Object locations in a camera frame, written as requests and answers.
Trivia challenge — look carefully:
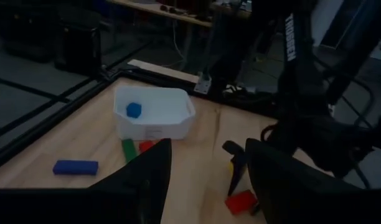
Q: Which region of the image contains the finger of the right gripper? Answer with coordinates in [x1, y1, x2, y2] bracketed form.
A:
[222, 139, 250, 197]

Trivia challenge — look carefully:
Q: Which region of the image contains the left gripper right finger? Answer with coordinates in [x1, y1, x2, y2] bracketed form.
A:
[245, 138, 362, 224]

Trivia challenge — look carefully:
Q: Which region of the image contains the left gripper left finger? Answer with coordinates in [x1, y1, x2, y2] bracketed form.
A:
[90, 138, 172, 224]

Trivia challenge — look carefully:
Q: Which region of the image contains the red block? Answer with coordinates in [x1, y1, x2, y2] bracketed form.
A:
[138, 140, 156, 154]
[224, 189, 259, 216]

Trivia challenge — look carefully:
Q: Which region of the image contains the long green block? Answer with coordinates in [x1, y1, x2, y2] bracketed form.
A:
[121, 138, 138, 163]

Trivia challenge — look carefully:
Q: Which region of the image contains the long blue block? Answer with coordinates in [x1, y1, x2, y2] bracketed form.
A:
[52, 159, 99, 176]

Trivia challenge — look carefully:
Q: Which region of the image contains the white plastic storage bin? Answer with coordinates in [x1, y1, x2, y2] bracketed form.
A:
[113, 85, 197, 141]

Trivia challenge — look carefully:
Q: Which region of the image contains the small blue block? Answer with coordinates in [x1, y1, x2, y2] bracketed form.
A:
[126, 102, 143, 119]

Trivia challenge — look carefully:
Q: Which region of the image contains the black computer tower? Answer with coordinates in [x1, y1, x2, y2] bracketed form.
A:
[55, 26, 101, 75]

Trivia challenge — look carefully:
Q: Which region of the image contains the wooden background desk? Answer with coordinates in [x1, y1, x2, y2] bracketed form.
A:
[108, 0, 252, 28]

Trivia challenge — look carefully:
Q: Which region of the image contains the silver corner bracket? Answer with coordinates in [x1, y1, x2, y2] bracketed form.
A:
[193, 73, 212, 95]

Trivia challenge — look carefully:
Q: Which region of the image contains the black aluminium table frame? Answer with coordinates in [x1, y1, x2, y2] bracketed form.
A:
[0, 67, 281, 172]

